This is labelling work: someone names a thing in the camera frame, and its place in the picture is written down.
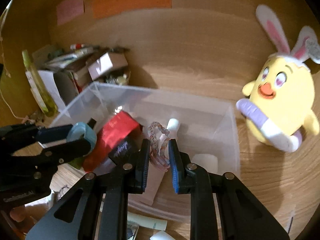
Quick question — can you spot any light blue tape roll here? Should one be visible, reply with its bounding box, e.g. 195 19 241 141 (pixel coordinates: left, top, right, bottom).
66 122 97 155

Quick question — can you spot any pale green tube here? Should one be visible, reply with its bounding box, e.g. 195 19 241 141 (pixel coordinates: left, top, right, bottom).
127 212 168 231

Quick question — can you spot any red foil packet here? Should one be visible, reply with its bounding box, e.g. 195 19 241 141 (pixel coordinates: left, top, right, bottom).
82 111 143 172

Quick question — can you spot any braided colourful bracelet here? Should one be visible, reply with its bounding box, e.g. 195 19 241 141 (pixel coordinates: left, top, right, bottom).
147 121 171 172

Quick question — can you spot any white cylinder object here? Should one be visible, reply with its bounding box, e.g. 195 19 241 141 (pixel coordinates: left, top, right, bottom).
167 118 181 139

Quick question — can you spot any blue Max staples box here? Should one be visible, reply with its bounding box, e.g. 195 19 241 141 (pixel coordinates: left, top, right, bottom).
126 221 139 240

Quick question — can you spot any green spray bottle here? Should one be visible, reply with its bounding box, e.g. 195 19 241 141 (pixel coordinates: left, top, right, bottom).
22 50 57 117

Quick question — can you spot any white open cardboard box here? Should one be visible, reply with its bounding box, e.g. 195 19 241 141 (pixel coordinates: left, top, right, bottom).
25 70 79 117

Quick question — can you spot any white roll in bin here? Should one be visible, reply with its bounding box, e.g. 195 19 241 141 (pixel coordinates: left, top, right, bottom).
191 154 218 174

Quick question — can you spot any small pink-white cardboard box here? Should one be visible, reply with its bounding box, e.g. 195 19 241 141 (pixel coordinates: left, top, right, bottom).
88 52 128 81

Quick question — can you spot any clear plastic storage bin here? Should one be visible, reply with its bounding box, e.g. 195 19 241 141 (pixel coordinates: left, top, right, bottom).
48 81 242 224

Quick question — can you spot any red white marker pen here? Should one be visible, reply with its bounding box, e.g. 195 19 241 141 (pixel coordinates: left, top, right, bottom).
70 43 87 50

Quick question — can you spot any bowl of glass beads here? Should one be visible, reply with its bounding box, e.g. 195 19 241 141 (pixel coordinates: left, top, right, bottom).
105 71 131 86

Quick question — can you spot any yellow chick bunny plush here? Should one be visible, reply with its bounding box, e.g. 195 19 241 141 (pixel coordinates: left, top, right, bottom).
236 4 319 152

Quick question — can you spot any pink sticky note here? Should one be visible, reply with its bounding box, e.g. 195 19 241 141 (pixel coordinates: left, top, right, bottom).
56 0 85 25

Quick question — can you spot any orange sticky note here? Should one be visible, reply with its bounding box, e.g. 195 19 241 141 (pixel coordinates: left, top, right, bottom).
92 0 172 19

